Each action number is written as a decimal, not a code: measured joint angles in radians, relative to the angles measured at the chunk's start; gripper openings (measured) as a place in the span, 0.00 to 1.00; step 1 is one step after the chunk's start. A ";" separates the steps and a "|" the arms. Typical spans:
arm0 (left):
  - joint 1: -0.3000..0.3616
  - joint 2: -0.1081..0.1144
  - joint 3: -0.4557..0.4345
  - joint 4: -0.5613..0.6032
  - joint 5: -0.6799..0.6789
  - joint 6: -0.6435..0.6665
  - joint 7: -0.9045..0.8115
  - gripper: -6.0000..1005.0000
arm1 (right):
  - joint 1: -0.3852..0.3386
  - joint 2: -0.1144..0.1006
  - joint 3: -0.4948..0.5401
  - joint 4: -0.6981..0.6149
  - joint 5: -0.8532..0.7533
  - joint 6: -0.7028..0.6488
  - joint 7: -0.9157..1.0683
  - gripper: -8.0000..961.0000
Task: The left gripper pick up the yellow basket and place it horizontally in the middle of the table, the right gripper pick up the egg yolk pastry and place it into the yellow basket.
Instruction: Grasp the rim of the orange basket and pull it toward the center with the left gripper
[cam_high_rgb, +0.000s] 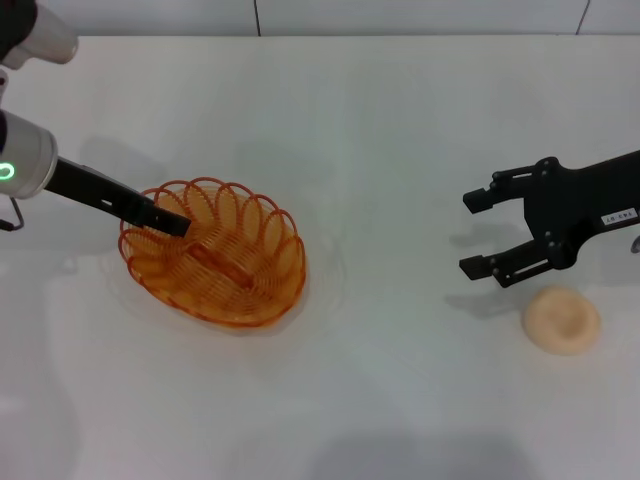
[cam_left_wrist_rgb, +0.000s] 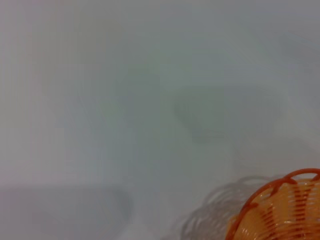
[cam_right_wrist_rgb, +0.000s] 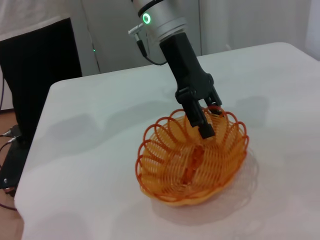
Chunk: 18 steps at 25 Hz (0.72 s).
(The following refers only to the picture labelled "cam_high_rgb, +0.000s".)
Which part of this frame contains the round beige bread bun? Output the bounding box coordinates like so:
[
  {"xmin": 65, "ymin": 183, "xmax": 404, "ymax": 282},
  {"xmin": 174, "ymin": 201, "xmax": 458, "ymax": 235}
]
[{"xmin": 523, "ymin": 285, "xmax": 602, "ymax": 357}]

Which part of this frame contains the left arm connector cable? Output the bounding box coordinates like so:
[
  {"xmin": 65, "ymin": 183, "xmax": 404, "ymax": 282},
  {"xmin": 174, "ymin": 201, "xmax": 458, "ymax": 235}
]
[{"xmin": 0, "ymin": 196, "xmax": 25, "ymax": 233}]

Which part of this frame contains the orange woven plastic basket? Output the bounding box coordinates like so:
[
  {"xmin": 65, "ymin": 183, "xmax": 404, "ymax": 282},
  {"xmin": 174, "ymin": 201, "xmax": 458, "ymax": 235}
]
[{"xmin": 118, "ymin": 175, "xmax": 307, "ymax": 329}]

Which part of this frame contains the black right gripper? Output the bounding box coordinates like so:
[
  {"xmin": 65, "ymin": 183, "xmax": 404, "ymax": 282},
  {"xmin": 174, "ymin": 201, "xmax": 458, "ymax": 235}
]
[{"xmin": 458, "ymin": 146, "xmax": 640, "ymax": 289}]

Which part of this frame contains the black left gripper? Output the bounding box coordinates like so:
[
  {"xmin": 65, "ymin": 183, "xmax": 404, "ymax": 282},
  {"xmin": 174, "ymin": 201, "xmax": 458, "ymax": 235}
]
[{"xmin": 46, "ymin": 155, "xmax": 194, "ymax": 239}]

